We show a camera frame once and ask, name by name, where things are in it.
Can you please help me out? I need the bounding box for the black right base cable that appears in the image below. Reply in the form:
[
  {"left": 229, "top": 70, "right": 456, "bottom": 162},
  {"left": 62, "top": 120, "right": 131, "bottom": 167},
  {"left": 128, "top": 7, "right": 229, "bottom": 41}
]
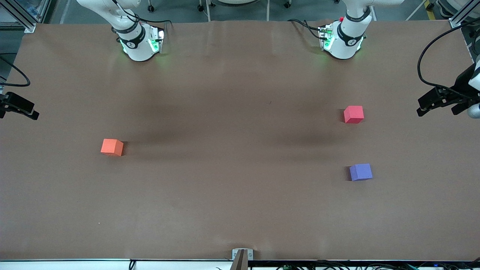
[{"left": 112, "top": 0, "right": 174, "bottom": 36}]

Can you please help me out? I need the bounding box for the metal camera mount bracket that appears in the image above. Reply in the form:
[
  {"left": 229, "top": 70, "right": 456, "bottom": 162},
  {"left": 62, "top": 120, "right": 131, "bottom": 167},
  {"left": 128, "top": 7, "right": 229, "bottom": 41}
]
[{"left": 229, "top": 248, "right": 254, "bottom": 270}]

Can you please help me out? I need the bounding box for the brown table cover sheet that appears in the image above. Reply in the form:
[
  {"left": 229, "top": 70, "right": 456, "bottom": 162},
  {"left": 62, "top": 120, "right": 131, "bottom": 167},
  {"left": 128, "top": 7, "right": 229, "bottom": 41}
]
[{"left": 0, "top": 20, "right": 480, "bottom": 261}]

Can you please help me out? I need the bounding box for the aluminium frame post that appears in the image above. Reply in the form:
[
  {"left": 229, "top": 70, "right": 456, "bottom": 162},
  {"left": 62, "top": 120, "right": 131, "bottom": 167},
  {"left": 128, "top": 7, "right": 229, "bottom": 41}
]
[
  {"left": 0, "top": 0, "right": 37, "bottom": 33},
  {"left": 448, "top": 0, "right": 480, "bottom": 29}
]

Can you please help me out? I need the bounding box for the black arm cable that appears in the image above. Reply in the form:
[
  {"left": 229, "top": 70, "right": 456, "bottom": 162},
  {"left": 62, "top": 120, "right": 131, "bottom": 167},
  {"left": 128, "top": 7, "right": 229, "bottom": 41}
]
[
  {"left": 417, "top": 19, "right": 480, "bottom": 102},
  {"left": 0, "top": 54, "right": 31, "bottom": 88}
]

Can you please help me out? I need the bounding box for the purple cube block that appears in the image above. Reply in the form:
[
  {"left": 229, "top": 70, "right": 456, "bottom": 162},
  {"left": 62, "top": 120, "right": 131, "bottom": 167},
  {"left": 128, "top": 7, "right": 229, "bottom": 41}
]
[{"left": 349, "top": 163, "right": 373, "bottom": 182}]

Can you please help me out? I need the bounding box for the red cube block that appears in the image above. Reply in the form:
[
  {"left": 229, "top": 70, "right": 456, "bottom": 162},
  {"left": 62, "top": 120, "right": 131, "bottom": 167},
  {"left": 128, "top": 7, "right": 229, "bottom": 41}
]
[{"left": 343, "top": 105, "right": 365, "bottom": 124}]

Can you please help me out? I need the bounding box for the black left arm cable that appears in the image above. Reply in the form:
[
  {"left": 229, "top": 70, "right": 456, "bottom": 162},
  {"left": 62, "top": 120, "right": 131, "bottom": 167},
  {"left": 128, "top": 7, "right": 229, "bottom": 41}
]
[{"left": 417, "top": 19, "right": 480, "bottom": 102}]

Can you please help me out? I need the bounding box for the white table edge strip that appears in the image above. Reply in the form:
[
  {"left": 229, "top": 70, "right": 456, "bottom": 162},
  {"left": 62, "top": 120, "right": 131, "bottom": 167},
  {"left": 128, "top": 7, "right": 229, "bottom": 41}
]
[{"left": 0, "top": 259, "right": 234, "bottom": 270}]

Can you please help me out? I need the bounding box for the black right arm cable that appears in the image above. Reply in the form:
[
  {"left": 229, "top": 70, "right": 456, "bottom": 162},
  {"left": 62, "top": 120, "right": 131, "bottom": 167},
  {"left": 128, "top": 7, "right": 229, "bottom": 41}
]
[{"left": 0, "top": 54, "right": 31, "bottom": 88}]

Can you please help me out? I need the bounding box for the black left base cable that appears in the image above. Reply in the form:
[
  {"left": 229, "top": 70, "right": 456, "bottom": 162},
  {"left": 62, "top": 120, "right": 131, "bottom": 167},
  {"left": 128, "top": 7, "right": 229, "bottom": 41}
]
[{"left": 288, "top": 18, "right": 325, "bottom": 41}]

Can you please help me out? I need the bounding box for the black base cable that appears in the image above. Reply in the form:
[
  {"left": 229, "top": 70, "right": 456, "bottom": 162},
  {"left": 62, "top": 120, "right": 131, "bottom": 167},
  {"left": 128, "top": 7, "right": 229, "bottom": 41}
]
[
  {"left": 288, "top": 18, "right": 325, "bottom": 41},
  {"left": 112, "top": 0, "right": 174, "bottom": 36}
]

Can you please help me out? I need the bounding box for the orange cube block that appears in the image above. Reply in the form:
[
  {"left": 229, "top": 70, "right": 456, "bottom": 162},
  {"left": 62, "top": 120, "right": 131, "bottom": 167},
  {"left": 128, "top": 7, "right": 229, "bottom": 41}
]
[{"left": 100, "top": 139, "right": 124, "bottom": 157}]

